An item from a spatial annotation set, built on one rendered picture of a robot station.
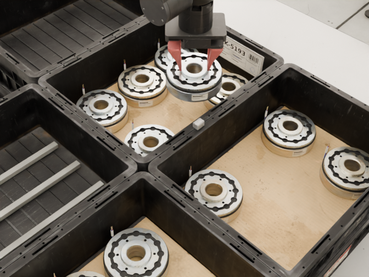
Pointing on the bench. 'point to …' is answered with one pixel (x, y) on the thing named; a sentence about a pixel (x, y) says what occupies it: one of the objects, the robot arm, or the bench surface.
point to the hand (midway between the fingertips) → (194, 65)
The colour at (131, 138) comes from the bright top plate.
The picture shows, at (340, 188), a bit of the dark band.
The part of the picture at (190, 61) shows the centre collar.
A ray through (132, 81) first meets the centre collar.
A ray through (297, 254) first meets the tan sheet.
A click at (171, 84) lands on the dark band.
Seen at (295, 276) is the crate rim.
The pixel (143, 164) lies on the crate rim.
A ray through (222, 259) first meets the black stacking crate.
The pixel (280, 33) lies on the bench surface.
